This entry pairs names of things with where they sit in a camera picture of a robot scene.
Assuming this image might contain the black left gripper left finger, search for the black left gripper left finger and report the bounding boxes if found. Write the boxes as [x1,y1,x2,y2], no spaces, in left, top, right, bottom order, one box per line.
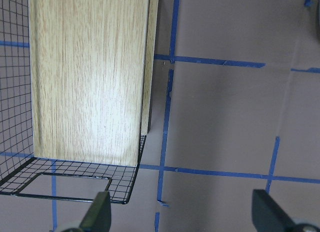
[79,191,112,232]

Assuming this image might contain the wooden board in basket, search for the wooden board in basket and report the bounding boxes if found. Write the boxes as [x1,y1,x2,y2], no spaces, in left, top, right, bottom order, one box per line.
[28,0,159,167]

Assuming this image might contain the white two-slot toaster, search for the white two-slot toaster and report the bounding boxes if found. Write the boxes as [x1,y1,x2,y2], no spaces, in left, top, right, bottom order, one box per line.
[314,0,320,42]

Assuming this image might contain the black wire basket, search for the black wire basket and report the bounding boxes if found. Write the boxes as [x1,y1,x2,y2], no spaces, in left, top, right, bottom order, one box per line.
[0,0,146,204]

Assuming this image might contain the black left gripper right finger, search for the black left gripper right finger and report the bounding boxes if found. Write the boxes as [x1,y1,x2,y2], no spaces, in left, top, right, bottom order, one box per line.
[251,189,302,232]

